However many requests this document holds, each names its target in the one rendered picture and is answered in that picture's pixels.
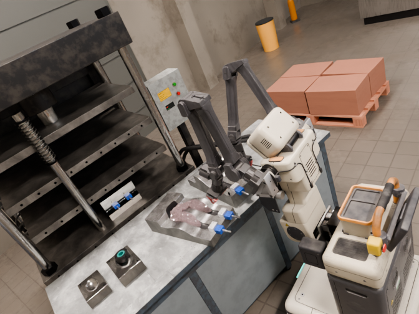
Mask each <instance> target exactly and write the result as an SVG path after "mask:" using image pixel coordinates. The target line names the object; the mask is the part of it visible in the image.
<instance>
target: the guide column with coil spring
mask: <svg viewBox="0 0 419 314"><path fill-rule="evenodd" d="M11 116H12V117H13V119H14V120H15V121H16V123H17V122H20V121H22V120H23V119H25V116H24V115H23V114H22V112H21V111H19V112H16V113H14V114H13V115H11ZM26 122H27V121H25V122H24V123H21V124H20V125H19V126H22V125H23V124H25V123H26ZM29 125H30V123H28V124H26V125H25V126H23V127H22V128H21V129H22V130H23V129H25V128H26V127H27V126H29ZM31 128H32V126H30V127H29V128H28V129H26V130H24V131H23V132H24V133H25V132H27V131H29V130H30V129H31ZM33 131H34V129H32V130H31V131H30V132H29V133H26V136H27V135H30V134H31V133H32V132H33ZM36 134H37V133H36V132H35V133H34V134H32V135H31V136H29V137H28V138H29V139H30V138H32V137H33V136H35V135H36ZM38 137H39V135H37V136H36V137H35V138H33V139H31V140H30V141H31V142H32V141H34V140H36V139H37V138H38ZM40 140H41V138H39V139H38V140H37V141H35V142H34V143H33V145H34V144H36V143H38V142H39V141H40ZM41 144H43V141H41V142H40V143H39V144H38V145H36V146H35V147H36V148H37V147H38V146H40V145H41ZM43 147H45V144H43V145H42V146H41V147H40V148H38V149H37V150H38V151H39V150H41V149H42V148H43ZM46 149H47V147H45V148H44V149H43V150H42V151H40V154H41V153H43V152H44V151H45V150H46ZM48 152H50V150H47V151H46V152H45V153H44V154H42V156H44V155H46V154H48ZM51 154H52V153H51V152H50V153H49V154H48V155H47V156H46V157H44V159H46V158H48V157H49V156H50V155H51ZM53 157H54V155H52V156H51V157H50V158H49V159H47V160H46V162H48V161H50V160H51V159H52V158H53ZM50 167H51V168H52V170H53V171H54V172H55V174H56V175H57V176H58V178H59V179H60V180H61V181H62V183H63V184H64V186H65V187H66V188H67V189H68V191H69V192H70V193H71V195H72V196H73V197H74V199H75V200H76V201H77V202H78V204H79V205H80V207H81V208H82V209H83V210H84V212H85V213H86V215H88V217H89V218H90V220H91V221H92V222H93V223H94V225H95V226H96V228H97V229H98V230H99V231H100V232H103V231H104V230H106V228H107V227H106V225H105V224H104V223H103V222H102V220H101V219H100V218H99V216H98V215H97V213H96V212H95V211H94V209H93V208H92V206H91V205H90V204H89V203H88V201H87V200H86V198H84V196H83V195H82V193H81V192H80V191H79V189H78V188H77V186H76V185H75V184H74V182H73V181H72V180H71V179H70V177H69V176H68V174H67V173H66V172H65V170H64V169H63V167H62V166H61V165H60V164H59V162H58V161H57V162H56V163H54V164H53V165H51V166H50Z"/></svg>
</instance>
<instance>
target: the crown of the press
mask: <svg viewBox="0 0 419 314"><path fill-rule="evenodd" d="M94 13H95V15H96V16H97V18H96V19H94V20H91V21H89V22H85V23H83V24H80V22H79V20H78V19H74V20H72V21H70V22H67V23H66V25H67V27H68V28H69V30H67V31H65V32H63V33H61V34H58V35H56V36H54V37H52V38H50V39H47V40H45V41H44V42H41V43H39V44H37V45H35V46H33V47H30V48H28V49H26V50H24V51H22V52H20V53H18V54H16V55H13V56H11V57H9V58H7V59H4V60H2V61H0V112H1V111H3V110H5V109H7V108H9V107H11V106H13V105H15V104H16V103H18V104H19V106H20V107H21V108H22V110H23V111H24V113H25V114H26V115H27V116H28V117H32V116H34V115H36V116H37V117H38V119H39V120H40V121H41V123H42V124H43V125H44V126H47V125H50V124H52V123H54V122H55V121H57V120H58V119H59V118H60V117H59V116H58V114H57V113H56V111H55V110H54V108H53V107H52V106H53V105H55V104H56V103H57V99H56V98H55V96H54V95H53V93H52V92H51V90H50V89H49V86H51V85H52V84H54V83H56V82H58V81H60V80H62V79H64V78H66V77H68V76H70V75H72V74H73V73H75V72H77V71H79V70H81V69H83V68H84V67H86V66H88V65H90V64H92V63H94V62H96V61H98V60H100V59H102V58H104V57H106V56H107V55H109V54H111V53H113V52H115V51H117V50H119V49H121V48H122V47H125V46H126V45H129V44H130V43H132V42H133V41H132V38H131V37H130V34H129V33H128V31H127V28H126V27H125V24H124V23H123V21H122V18H121V17H120V14H119V12H118V11H115V12H113V13H112V12H111V10H110V8H109V6H104V7H102V8H100V9H98V10H96V11H95V12H94Z"/></svg>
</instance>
